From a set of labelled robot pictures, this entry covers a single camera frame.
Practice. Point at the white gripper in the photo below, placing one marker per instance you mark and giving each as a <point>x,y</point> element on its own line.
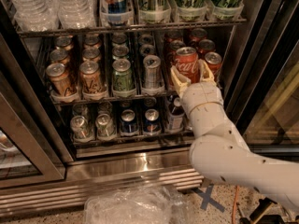
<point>202,95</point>

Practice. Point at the coke can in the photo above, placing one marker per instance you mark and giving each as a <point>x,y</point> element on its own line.
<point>205,46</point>
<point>196,35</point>
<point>172,49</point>
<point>214,62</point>
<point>173,35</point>
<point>186,62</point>

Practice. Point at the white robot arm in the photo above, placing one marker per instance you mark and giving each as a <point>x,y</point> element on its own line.
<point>220,153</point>

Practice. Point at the front silver slim can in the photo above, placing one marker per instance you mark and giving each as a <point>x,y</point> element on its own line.
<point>152,71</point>

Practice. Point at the middle silver can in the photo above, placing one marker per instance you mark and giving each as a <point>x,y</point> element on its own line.
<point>147,49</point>

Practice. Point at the front right pepsi can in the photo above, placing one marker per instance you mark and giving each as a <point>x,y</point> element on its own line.
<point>151,122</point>

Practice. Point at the pepsi can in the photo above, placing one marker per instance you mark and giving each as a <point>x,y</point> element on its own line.
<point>151,122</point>
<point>128,123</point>

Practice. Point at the open glass fridge door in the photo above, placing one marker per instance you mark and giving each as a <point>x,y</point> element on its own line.
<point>260,77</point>

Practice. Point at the front green can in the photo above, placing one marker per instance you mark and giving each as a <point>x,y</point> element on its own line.
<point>122,75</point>

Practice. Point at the middle green can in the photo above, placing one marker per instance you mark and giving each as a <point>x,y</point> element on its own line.
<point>120,52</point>

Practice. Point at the front left pepsi can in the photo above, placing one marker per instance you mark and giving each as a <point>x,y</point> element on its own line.
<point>128,123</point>

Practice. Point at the bottom silver can right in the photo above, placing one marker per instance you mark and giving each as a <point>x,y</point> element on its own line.
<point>105,126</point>

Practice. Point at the front tan can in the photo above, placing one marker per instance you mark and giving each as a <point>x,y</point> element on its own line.
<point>90,76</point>

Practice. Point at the tan can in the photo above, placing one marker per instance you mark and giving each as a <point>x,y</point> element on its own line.
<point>90,76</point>
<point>91,54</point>

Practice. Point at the middle tan can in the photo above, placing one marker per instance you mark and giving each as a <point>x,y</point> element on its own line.
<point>91,54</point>

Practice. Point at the stainless steel fridge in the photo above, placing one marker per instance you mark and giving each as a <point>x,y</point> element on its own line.
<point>95,167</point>

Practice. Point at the bottom silver can left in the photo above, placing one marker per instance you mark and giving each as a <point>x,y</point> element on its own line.
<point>80,127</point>

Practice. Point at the front orange can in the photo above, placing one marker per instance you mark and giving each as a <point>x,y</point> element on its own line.
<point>61,79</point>

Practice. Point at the orange can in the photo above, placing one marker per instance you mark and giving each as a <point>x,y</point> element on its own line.
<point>60,56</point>
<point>61,79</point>

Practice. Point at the middle orange can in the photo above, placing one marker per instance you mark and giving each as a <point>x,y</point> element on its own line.
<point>60,56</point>

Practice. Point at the left glass fridge door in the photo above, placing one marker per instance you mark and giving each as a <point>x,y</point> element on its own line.
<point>26,155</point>

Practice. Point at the left white-cap bottle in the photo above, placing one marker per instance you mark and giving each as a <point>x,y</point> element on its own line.
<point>175,115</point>

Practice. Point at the blue tape cross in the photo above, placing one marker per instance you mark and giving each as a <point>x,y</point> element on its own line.
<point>207,199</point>

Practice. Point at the clear plastic bag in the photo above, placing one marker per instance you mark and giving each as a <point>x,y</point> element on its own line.
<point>139,205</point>

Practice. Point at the right water bottle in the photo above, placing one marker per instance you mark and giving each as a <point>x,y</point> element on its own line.
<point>77,14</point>

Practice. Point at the water bottle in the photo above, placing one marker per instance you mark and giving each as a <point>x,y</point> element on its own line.
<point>77,14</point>
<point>36,15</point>

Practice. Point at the left water bottle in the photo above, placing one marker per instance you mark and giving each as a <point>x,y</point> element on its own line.
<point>36,15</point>

